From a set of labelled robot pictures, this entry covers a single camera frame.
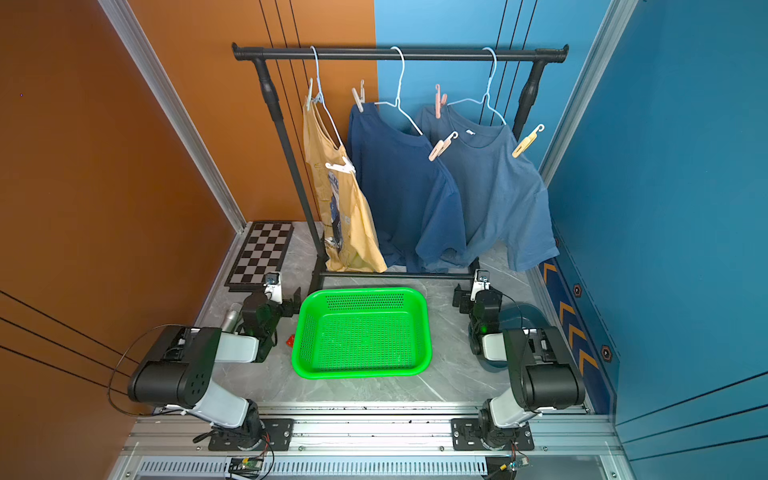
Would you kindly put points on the green circuit board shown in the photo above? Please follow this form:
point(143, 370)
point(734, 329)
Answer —
point(245, 468)
point(513, 464)

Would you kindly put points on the left white wire hanger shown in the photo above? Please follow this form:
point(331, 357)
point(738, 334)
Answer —
point(320, 98)

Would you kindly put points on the cream yellow clothespin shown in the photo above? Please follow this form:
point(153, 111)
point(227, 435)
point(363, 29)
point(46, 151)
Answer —
point(525, 143)

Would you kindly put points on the green plastic basket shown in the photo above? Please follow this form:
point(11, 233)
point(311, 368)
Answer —
point(362, 333)

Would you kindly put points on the black white checkerboard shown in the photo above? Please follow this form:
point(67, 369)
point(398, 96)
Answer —
point(262, 252)

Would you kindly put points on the left green circuit board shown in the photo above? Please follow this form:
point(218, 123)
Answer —
point(245, 468)

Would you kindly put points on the light pink clothespin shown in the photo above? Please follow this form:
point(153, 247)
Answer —
point(442, 145)

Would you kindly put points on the white wire hanger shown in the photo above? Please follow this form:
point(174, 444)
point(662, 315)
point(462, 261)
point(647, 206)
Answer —
point(397, 103)
point(320, 98)

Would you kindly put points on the pale green clothespin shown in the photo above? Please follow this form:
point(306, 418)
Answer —
point(309, 97)

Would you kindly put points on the light blue t-shirt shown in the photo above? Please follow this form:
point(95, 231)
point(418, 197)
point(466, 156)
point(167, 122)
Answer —
point(504, 198)

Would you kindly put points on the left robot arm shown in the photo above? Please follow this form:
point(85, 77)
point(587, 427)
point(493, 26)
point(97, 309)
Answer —
point(177, 374)

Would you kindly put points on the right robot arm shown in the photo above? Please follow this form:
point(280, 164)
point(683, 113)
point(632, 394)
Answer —
point(542, 374)

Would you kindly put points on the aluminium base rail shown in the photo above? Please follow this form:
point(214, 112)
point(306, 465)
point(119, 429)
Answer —
point(367, 439)

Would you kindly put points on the right green circuit board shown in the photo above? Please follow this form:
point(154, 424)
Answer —
point(513, 464)

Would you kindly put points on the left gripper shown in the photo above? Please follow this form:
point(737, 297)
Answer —
point(275, 304)

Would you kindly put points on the yellow printed t-shirt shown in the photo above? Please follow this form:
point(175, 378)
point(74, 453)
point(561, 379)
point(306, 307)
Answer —
point(349, 234)

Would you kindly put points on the light blue hanger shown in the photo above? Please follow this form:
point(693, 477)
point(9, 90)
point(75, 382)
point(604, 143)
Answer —
point(485, 100)

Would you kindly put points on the beige clothespin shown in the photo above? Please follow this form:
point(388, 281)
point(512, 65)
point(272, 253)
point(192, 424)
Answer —
point(359, 96)

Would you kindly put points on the salmon pink clothespin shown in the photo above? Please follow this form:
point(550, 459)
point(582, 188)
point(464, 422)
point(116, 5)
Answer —
point(440, 101)

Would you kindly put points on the white clothespin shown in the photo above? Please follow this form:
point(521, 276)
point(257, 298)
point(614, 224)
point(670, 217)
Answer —
point(345, 167)

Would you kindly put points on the navy blue t-shirt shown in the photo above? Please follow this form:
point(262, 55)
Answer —
point(415, 202)

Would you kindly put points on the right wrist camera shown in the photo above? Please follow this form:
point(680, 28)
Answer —
point(480, 282)

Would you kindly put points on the middle white wire hanger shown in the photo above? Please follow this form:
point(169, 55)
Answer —
point(397, 103)

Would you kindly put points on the silver metal cylinder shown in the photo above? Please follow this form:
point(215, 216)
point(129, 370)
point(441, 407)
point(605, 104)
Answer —
point(232, 318)

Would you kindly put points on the black clothes rack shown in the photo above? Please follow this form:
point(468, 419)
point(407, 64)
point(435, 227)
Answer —
point(259, 56)

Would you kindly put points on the teal plastic tub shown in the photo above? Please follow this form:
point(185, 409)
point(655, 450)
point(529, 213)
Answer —
point(521, 316)

